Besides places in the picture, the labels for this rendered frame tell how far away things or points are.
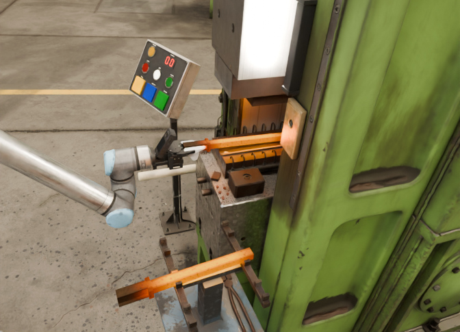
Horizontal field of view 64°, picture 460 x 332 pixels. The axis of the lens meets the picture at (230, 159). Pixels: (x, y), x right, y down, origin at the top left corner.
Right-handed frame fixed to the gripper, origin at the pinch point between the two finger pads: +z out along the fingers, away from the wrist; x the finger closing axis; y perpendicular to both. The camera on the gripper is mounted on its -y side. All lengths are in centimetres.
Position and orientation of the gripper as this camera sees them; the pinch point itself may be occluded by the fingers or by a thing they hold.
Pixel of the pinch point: (202, 144)
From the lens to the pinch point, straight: 143.6
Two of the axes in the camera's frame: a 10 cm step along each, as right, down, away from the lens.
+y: -0.5, 7.8, 6.2
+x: 3.1, 6.0, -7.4
